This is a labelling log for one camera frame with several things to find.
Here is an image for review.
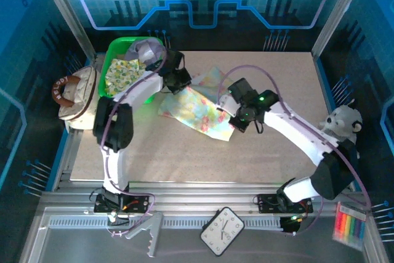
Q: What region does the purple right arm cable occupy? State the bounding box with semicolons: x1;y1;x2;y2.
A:
217;65;372;236

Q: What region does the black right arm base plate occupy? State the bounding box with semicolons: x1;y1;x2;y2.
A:
257;193;313;214

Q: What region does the grey slotted cable duct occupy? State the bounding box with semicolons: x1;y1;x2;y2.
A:
49;217;283;229

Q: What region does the aluminium frame post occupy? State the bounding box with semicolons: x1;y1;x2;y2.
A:
35;0;97;60
311;0;372;59

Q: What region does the rainbow marker pack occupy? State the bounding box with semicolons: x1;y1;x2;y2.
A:
332;201;369;251

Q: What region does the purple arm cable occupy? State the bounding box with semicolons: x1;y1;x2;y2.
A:
100;47;169;238
217;65;372;236

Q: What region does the grey plush toy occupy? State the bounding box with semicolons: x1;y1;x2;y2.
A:
318;99;364;159

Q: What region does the pastel floral skirt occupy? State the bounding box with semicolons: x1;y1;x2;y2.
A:
157;65;236;142

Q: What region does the lavender skirt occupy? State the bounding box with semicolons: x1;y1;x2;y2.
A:
124;37;164;70

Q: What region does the black white analog clock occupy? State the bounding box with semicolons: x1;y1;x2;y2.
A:
199;206;246;257

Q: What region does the grey toothed plastic tool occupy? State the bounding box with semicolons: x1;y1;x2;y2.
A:
124;212;164;258

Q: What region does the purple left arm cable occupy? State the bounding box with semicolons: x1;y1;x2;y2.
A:
100;47;169;238

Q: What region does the quilted bag brown handle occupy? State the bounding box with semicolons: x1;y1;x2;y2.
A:
51;66;105;131

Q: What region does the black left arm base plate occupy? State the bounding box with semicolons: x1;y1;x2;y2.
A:
94;193;156;214

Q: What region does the aluminium frame rail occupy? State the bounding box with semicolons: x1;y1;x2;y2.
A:
39;181;370;230

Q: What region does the black electronics box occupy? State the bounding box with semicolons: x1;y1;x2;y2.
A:
279;215;302;235

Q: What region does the green plastic basket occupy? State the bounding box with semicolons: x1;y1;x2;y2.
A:
98;36;164;103

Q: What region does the lemon print skirt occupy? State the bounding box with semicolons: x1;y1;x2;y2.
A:
104;58;147;96

